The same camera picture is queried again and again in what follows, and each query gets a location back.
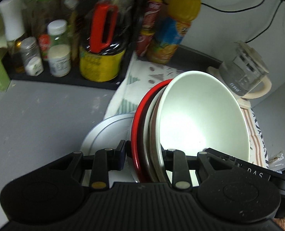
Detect green bowl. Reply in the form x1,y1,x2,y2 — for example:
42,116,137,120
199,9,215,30
142,85,166,182
150,70,251,183

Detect white plate bakery print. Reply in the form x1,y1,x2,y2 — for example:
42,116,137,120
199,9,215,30
80,113,139,186

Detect red black bowl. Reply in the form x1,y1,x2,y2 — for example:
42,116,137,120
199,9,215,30
131,79,172,182

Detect patterned table cloth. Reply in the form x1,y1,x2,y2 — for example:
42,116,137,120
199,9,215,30
104,54,269,168

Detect glass electric kettle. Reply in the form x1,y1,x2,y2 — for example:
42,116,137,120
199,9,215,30
219,41,272,99

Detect soy sauce bottle yellow label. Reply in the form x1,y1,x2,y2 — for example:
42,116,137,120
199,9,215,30
79,1,129,82

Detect white jar blue label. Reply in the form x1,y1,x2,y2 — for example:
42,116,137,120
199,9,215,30
47,19,71,77

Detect black metal shelf rack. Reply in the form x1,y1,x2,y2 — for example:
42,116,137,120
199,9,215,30
0,0,158,91

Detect small clear spice jar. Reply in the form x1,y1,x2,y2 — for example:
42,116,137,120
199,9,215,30
20,37,44,76

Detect red can lower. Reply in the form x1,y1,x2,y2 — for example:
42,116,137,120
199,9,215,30
136,29,155,57

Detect red can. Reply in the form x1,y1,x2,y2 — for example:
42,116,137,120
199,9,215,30
142,0,163,30
136,29,155,57

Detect red can upper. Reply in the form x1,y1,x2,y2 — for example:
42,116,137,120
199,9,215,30
142,0,163,30

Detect orange juice bottle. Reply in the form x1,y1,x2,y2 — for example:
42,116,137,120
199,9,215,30
146,0,201,65

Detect green cap sauce bottle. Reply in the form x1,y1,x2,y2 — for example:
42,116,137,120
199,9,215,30
26,0,64,61

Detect white cap oil bottle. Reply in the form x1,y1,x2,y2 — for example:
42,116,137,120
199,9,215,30
0,0,27,74

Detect right black power cable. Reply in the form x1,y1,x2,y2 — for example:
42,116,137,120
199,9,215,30
245,0,285,44

